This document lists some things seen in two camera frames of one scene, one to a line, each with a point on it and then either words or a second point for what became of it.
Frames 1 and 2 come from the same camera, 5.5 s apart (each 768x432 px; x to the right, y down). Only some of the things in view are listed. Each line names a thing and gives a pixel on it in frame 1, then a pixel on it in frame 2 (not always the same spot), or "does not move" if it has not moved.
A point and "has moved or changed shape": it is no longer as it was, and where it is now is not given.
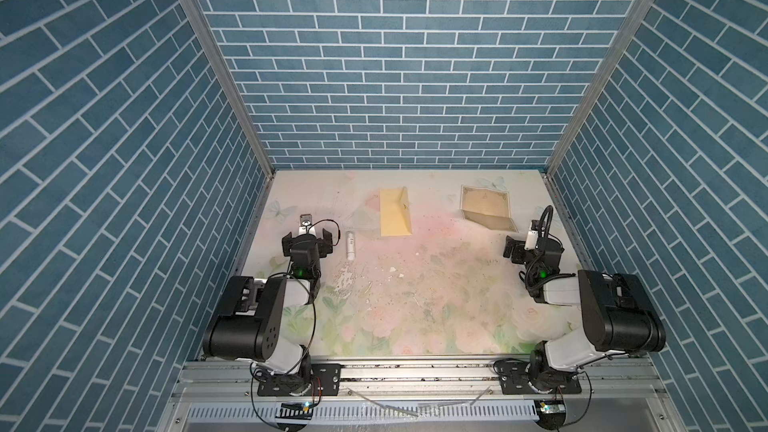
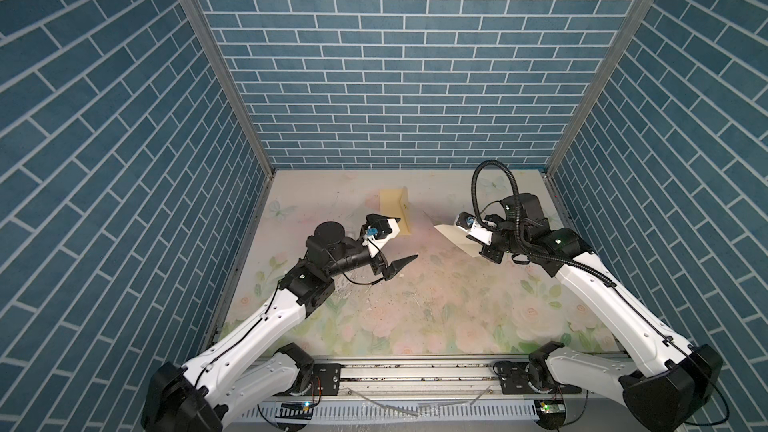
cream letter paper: (488, 209) has moved or changed shape
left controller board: (294, 410) does not move
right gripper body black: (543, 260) to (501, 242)
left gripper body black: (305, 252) to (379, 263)
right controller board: (552, 407) does not move
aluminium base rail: (419, 382) does not move
